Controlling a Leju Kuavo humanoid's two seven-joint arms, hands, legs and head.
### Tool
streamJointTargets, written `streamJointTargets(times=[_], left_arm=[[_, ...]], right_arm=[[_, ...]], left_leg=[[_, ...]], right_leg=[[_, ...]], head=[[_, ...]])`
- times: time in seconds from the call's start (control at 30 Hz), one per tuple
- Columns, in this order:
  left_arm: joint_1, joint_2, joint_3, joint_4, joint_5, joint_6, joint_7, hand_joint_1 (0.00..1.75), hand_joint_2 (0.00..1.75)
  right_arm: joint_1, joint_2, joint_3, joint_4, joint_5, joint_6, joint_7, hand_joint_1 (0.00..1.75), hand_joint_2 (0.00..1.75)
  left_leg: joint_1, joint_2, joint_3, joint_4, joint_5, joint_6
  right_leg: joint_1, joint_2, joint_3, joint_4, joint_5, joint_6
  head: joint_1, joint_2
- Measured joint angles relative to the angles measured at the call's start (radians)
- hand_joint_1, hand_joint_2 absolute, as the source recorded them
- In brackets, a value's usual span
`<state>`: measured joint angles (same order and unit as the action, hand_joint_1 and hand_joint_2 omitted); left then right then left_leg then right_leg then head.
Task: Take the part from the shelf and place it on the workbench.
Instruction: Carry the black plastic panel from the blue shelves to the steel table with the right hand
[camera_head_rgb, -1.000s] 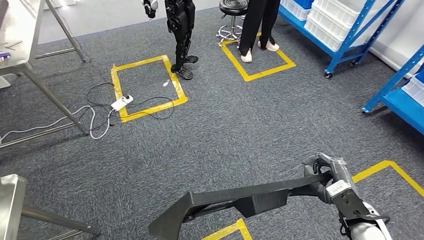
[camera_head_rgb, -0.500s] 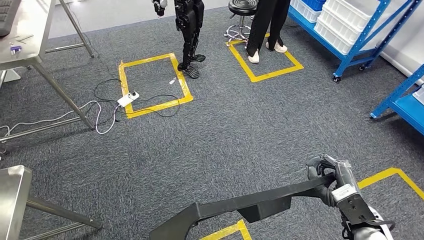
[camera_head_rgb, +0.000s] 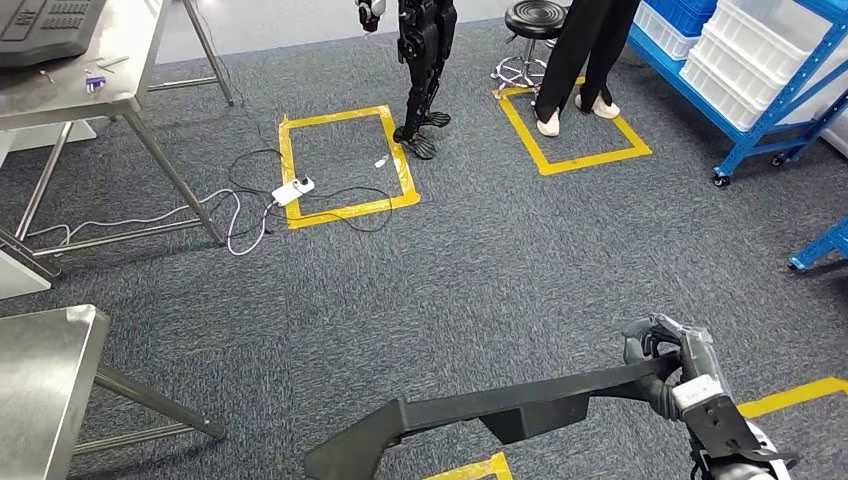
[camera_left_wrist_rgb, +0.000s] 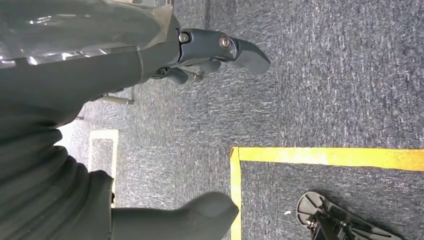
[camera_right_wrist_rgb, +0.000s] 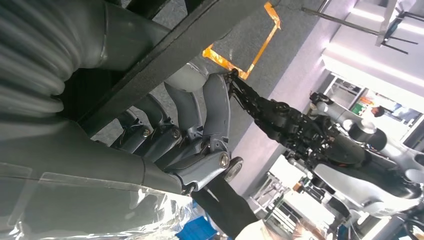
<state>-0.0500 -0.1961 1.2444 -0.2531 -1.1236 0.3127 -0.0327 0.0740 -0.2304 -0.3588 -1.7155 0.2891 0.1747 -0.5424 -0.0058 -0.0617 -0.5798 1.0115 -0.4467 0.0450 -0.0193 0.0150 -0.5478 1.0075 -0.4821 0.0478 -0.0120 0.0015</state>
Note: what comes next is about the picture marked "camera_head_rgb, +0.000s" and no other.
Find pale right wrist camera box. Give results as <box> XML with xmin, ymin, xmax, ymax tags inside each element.
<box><xmin>670</xmin><ymin>374</ymin><xmax>800</xmax><ymax>465</ymax></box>

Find stainless steel table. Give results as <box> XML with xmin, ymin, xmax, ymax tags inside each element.
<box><xmin>0</xmin><ymin>0</ymin><xmax>236</xmax><ymax>280</ymax></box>

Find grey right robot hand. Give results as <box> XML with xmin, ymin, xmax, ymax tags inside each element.
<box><xmin>621</xmin><ymin>313</ymin><xmax>733</xmax><ymax>393</ymax></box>

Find white floor cable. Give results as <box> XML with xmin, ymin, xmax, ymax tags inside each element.
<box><xmin>26</xmin><ymin>187</ymin><xmax>280</xmax><ymax>258</ymax></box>

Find black round stool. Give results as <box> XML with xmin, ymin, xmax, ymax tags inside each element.
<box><xmin>491</xmin><ymin>0</ymin><xmax>569</xmax><ymax>101</ymax></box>

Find black plastic car part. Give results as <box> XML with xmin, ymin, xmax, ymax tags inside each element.
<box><xmin>303</xmin><ymin>352</ymin><xmax>684</xmax><ymax>480</ymax></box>

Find white plastic crate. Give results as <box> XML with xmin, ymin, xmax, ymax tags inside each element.
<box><xmin>705</xmin><ymin>0</ymin><xmax>848</xmax><ymax>74</ymax></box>
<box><xmin>632</xmin><ymin>1</ymin><xmax>705</xmax><ymax>62</ymax></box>
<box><xmin>680</xmin><ymin>49</ymin><xmax>796</xmax><ymax>132</ymax></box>
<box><xmin>692</xmin><ymin>26</ymin><xmax>823</xmax><ymax>107</ymax></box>

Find thin black floor cable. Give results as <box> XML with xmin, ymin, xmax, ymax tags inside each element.
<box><xmin>227</xmin><ymin>146</ymin><xmax>395</xmax><ymax>235</ymax></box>

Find person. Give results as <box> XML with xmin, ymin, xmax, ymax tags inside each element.
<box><xmin>533</xmin><ymin>0</ymin><xmax>641</xmax><ymax>139</ymax></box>

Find white power strip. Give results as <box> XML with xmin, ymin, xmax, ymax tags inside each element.
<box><xmin>271</xmin><ymin>176</ymin><xmax>317</xmax><ymax>208</ymax></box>

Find stainless steel workbench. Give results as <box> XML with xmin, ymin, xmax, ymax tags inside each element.
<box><xmin>0</xmin><ymin>304</ymin><xmax>228</xmax><ymax>480</ymax></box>

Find black humanoid robot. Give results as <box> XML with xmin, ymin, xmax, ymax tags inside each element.
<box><xmin>354</xmin><ymin>0</ymin><xmax>460</xmax><ymax>162</ymax></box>

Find blue plastic crate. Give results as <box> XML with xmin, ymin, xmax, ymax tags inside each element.
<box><xmin>645</xmin><ymin>0</ymin><xmax>720</xmax><ymax>38</ymax></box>

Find yellow floor tape square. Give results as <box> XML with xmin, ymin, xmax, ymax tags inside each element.
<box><xmin>493</xmin><ymin>76</ymin><xmax>654</xmax><ymax>178</ymax></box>
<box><xmin>423</xmin><ymin>452</ymin><xmax>515</xmax><ymax>480</ymax></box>
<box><xmin>278</xmin><ymin>104</ymin><xmax>422</xmax><ymax>231</ymax></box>
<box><xmin>737</xmin><ymin>377</ymin><xmax>848</xmax><ymax>421</ymax></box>

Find black device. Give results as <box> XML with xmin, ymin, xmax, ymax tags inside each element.
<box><xmin>0</xmin><ymin>0</ymin><xmax>109</xmax><ymax>69</ymax></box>

